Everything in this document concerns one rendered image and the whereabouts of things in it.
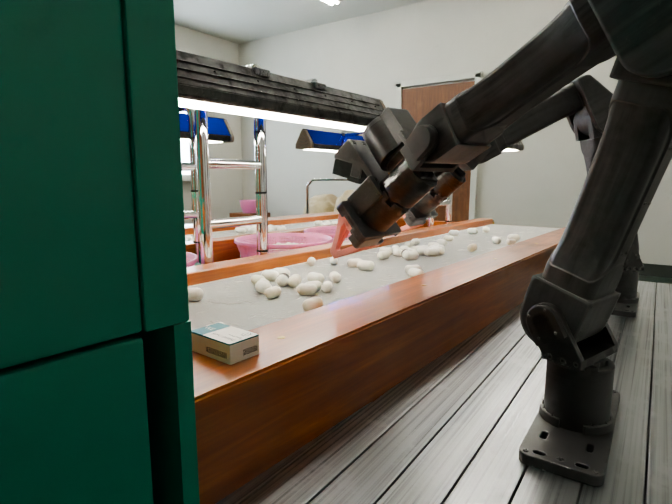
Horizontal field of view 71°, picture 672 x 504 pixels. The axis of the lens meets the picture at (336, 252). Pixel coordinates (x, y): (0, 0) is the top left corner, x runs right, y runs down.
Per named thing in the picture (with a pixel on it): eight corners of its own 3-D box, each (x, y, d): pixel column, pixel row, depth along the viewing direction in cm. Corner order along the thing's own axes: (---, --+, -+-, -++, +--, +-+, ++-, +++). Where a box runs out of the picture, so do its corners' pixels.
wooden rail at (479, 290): (601, 273, 176) (605, 224, 173) (175, 638, 36) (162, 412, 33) (566, 269, 184) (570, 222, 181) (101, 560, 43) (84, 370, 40)
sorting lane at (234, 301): (569, 233, 182) (569, 228, 181) (89, 419, 41) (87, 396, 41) (492, 228, 200) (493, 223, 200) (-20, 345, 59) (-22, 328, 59)
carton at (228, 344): (259, 354, 44) (259, 333, 44) (230, 365, 41) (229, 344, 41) (219, 340, 48) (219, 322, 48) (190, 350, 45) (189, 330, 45)
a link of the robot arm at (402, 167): (367, 173, 66) (400, 138, 62) (392, 178, 70) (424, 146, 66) (389, 211, 63) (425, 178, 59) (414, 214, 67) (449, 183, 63)
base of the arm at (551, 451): (521, 380, 42) (611, 401, 38) (560, 324, 58) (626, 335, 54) (516, 461, 43) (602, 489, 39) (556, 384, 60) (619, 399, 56)
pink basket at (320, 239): (344, 266, 138) (344, 234, 136) (313, 285, 113) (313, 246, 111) (261, 261, 146) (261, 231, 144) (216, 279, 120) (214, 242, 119)
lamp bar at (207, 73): (394, 130, 107) (395, 97, 106) (136, 89, 59) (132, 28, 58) (365, 132, 112) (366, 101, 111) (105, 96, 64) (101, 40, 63)
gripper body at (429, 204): (392, 199, 96) (416, 175, 92) (416, 197, 104) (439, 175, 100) (409, 224, 94) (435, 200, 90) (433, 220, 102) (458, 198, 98)
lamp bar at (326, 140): (399, 155, 217) (400, 139, 216) (311, 148, 168) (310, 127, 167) (385, 155, 222) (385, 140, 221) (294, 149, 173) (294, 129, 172)
